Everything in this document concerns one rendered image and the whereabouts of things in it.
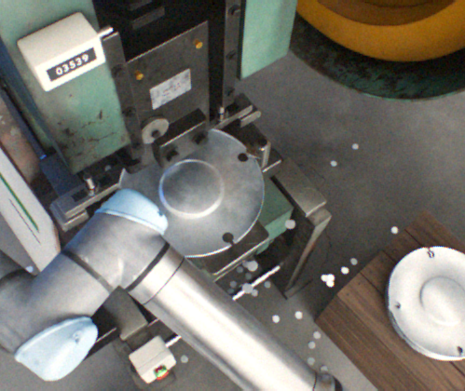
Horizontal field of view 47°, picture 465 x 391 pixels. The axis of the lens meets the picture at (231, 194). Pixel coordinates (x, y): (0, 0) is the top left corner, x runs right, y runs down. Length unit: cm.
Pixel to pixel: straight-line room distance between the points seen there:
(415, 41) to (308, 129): 125
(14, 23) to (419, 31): 56
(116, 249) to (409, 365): 103
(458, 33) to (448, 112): 149
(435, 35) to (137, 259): 52
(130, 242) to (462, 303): 108
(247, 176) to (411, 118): 124
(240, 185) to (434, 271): 67
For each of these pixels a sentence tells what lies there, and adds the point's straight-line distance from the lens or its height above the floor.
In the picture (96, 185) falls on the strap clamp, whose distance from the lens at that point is 111.
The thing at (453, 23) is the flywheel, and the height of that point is 120.
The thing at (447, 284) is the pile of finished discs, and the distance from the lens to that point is 153.
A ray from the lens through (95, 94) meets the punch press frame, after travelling 68.
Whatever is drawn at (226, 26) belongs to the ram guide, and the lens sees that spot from 76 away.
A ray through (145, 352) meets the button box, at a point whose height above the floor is 63.
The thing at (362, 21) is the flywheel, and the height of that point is 107.
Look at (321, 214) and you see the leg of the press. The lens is 125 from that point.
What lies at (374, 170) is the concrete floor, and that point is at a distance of 206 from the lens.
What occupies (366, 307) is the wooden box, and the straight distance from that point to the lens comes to 149.
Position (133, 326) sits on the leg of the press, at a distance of 114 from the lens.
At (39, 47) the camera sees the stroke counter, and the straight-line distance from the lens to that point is 56.
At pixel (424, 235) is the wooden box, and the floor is 35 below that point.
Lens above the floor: 174
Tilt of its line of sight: 65 degrees down
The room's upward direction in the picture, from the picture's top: 5 degrees clockwise
